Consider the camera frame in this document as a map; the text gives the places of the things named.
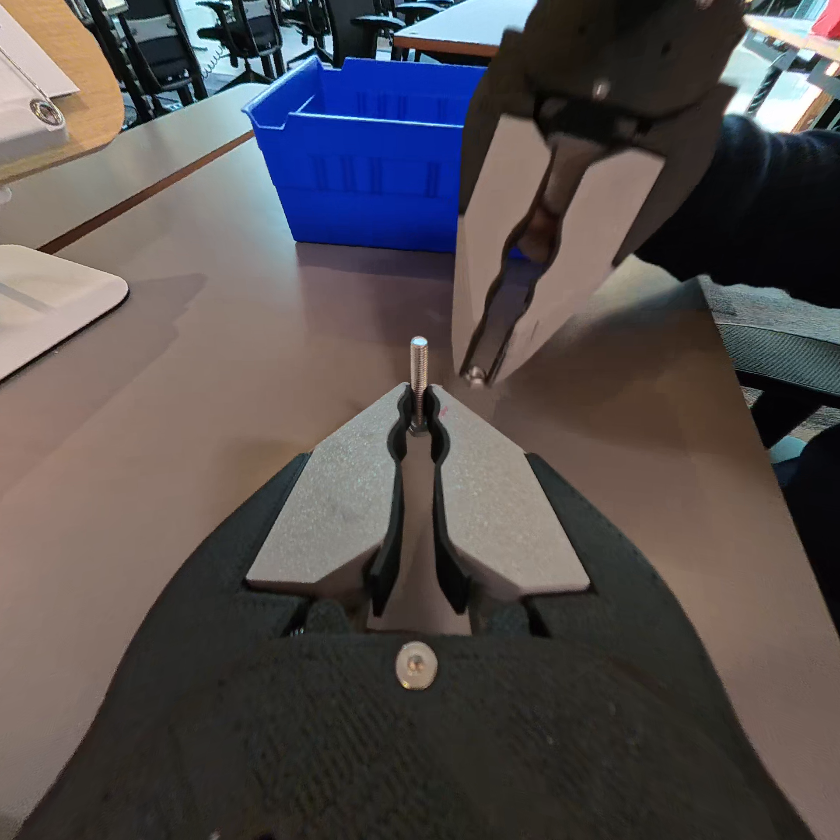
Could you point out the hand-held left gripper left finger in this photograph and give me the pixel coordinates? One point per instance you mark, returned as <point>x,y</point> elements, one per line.
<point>328,512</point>

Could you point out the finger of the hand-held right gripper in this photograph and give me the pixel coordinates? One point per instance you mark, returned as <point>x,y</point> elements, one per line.
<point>492,210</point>
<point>590,223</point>

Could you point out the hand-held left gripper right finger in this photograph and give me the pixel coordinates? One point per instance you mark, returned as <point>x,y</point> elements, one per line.
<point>505,512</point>

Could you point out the silver hex nut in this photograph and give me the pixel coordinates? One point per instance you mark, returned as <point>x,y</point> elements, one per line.
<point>477,375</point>

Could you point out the long silver bolt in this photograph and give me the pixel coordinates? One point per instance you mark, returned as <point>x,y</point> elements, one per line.
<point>418,367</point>

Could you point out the person's right forearm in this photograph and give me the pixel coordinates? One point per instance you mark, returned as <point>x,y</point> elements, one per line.
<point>774,210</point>

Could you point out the blue plastic bin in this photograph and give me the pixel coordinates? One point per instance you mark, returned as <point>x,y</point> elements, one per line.
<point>361,184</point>

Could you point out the brown background desk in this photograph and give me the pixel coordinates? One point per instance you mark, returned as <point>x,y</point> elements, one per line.
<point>459,29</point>

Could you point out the black mesh office chair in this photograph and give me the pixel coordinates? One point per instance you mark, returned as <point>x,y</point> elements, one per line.
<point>781,354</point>

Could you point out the white board stand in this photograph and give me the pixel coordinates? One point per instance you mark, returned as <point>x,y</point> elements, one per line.
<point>52,302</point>

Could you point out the printed instruction sheet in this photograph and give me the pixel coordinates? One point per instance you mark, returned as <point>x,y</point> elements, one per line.
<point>26,59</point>

